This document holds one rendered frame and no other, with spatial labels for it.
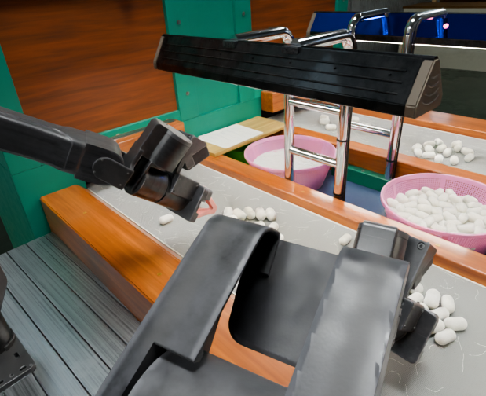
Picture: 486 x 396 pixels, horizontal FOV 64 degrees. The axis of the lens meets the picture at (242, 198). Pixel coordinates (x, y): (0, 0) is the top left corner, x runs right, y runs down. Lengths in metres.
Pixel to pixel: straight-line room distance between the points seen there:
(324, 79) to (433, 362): 0.43
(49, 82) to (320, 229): 0.71
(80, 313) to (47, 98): 0.52
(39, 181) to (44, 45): 0.32
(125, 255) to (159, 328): 0.62
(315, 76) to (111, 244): 0.50
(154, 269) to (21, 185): 0.47
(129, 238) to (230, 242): 0.66
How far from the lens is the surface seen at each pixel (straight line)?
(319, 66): 0.64
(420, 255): 0.50
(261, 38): 0.83
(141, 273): 0.72
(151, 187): 0.64
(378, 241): 0.44
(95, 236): 0.86
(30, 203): 1.10
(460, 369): 0.64
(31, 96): 1.05
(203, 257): 0.17
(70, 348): 0.78
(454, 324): 0.67
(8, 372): 0.78
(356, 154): 1.18
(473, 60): 6.17
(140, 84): 1.16
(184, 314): 0.16
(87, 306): 0.85
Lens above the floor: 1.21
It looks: 29 degrees down
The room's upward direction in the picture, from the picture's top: 4 degrees counter-clockwise
